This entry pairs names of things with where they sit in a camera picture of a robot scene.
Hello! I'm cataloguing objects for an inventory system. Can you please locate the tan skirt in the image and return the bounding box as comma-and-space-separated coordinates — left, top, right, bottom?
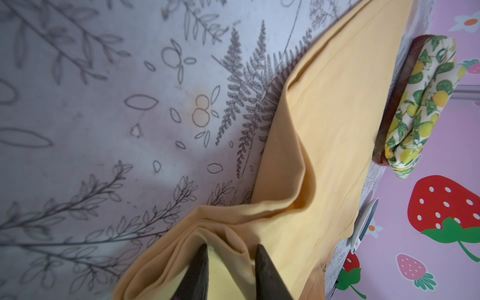
112, 1, 412, 300

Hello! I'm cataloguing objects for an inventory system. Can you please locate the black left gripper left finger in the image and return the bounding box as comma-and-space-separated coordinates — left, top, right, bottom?
171, 244, 209, 300

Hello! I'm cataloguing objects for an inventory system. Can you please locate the red plaid skirt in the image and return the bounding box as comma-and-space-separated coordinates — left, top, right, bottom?
372, 34, 433, 166

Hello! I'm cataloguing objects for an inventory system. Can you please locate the lemon print skirt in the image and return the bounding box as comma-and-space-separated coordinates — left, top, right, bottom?
384, 36, 466, 180

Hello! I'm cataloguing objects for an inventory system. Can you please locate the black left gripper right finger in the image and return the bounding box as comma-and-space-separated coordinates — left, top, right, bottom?
255, 244, 293, 300

